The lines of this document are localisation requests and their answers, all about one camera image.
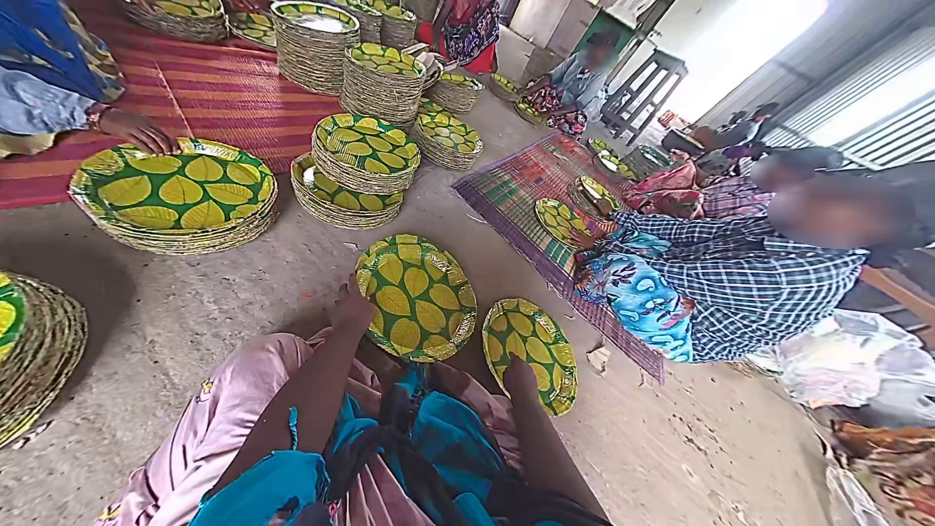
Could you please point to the multicoloured woven mat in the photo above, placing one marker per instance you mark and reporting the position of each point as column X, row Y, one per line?
column 511, row 190

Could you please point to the person's left forearm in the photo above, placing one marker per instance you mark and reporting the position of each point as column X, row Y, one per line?
column 307, row 402

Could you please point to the white plastic bags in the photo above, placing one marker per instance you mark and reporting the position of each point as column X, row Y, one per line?
column 847, row 365

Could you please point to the red striped mat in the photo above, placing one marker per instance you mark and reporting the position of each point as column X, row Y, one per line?
column 212, row 88

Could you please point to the person's left fingers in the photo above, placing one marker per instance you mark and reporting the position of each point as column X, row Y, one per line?
column 346, row 290

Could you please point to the person's right hand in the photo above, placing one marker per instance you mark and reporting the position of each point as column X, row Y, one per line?
column 521, row 381

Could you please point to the orange patterned cloth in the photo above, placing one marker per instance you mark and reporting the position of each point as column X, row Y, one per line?
column 891, row 467

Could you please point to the person's left hand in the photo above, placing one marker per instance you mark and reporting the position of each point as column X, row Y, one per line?
column 353, row 308

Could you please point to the person's right forearm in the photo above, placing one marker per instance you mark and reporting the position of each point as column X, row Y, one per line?
column 549, row 447

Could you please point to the person's right thumb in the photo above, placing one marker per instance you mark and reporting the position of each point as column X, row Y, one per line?
column 516, row 364

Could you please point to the person's legs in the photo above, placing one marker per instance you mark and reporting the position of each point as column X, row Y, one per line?
column 234, row 405

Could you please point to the dark wooden stool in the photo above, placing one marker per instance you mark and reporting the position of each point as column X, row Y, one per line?
column 643, row 91

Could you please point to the metal slatted window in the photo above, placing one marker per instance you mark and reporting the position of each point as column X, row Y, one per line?
column 869, row 117

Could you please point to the person's body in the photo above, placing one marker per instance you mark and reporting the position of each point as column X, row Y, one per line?
column 438, row 460

